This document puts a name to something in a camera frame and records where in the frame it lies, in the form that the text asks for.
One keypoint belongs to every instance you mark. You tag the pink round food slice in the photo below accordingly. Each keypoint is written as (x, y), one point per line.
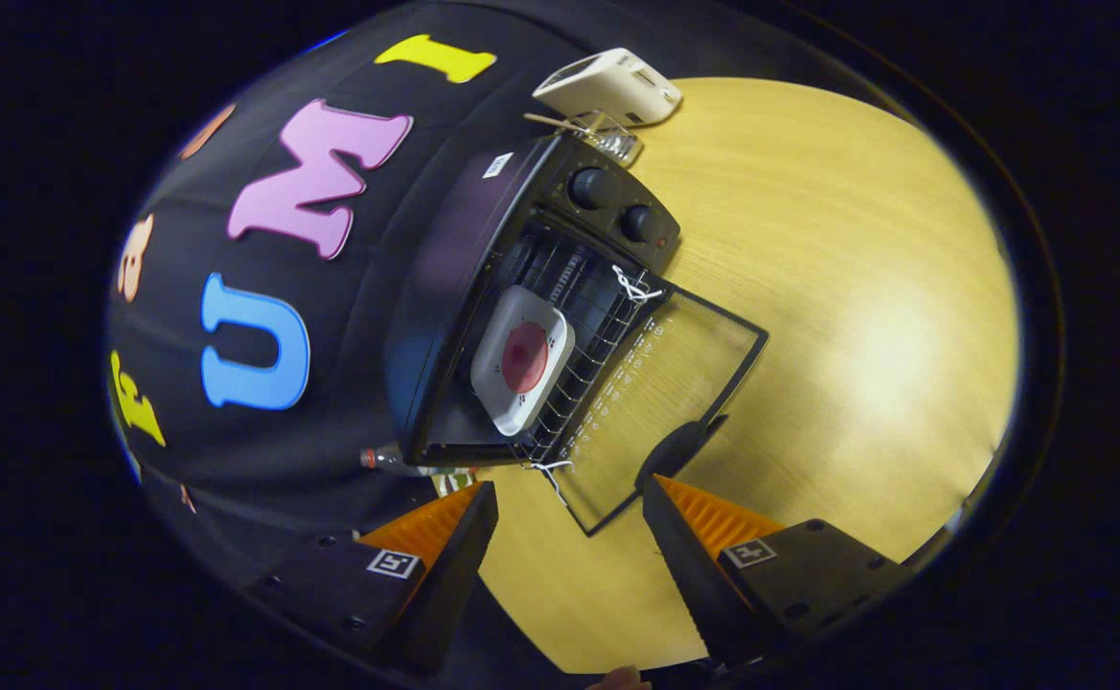
(526, 359)

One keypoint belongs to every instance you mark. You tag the white square plate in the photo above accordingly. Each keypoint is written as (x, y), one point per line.
(502, 402)

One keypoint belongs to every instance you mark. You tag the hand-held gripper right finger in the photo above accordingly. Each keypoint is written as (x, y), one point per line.
(684, 575)

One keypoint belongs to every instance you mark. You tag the black toaster oven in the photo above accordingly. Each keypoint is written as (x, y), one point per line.
(464, 240)

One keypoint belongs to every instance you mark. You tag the wooden stick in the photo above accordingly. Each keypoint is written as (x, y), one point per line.
(555, 122)

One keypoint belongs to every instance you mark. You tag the clear square holder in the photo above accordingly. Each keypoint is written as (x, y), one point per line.
(617, 142)

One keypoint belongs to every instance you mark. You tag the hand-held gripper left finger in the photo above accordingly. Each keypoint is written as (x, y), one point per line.
(454, 575)

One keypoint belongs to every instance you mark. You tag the white bread toaster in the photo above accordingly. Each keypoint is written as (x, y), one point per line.
(617, 86)

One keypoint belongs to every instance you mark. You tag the white printed packet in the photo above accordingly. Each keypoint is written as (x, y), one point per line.
(454, 481)

